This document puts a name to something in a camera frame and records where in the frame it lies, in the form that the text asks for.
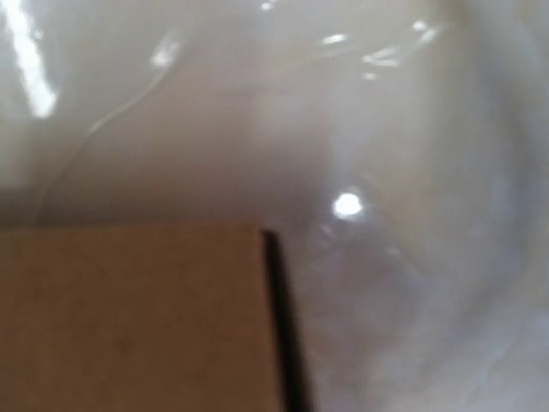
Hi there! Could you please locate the brown cardboard box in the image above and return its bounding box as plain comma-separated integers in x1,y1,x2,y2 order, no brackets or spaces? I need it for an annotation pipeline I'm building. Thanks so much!
0,222,314,412

